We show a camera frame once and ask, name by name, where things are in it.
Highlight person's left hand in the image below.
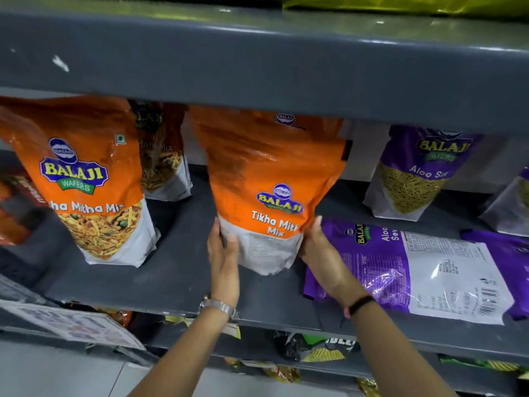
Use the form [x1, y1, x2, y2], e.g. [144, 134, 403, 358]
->
[207, 218, 241, 305]

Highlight person's right hand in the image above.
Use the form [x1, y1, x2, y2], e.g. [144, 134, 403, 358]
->
[299, 215, 369, 308]

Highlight person's right forearm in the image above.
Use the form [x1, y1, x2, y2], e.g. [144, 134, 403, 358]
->
[346, 299, 458, 397]

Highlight person's left forearm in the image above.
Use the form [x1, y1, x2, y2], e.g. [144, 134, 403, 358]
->
[127, 304, 237, 397]

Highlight silver wristwatch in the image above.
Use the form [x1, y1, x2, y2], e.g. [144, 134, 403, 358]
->
[198, 297, 237, 321]

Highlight black wristband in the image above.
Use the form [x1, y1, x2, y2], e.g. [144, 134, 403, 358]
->
[345, 294, 377, 319]

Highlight black and green snack packet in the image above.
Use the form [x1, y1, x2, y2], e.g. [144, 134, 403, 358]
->
[274, 331, 359, 363]

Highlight purple snack packet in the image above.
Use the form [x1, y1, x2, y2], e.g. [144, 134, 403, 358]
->
[363, 125, 484, 222]
[303, 217, 515, 326]
[479, 166, 529, 237]
[460, 229, 529, 321]

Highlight golden snack packet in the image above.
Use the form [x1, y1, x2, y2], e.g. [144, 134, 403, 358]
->
[357, 377, 383, 397]
[224, 357, 301, 384]

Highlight dark orange snack packet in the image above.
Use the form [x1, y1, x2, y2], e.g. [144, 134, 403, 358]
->
[62, 302, 134, 328]

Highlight white printed paper label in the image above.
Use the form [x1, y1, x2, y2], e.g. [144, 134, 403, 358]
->
[0, 299, 146, 351]

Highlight green and yellow snack packet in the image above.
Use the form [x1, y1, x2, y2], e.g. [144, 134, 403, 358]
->
[439, 355, 529, 381]

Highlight red snack packet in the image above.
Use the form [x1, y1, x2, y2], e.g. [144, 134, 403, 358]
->
[0, 169, 48, 246]

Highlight yellow-green packet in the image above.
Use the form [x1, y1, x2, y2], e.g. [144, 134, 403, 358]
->
[283, 0, 529, 19]

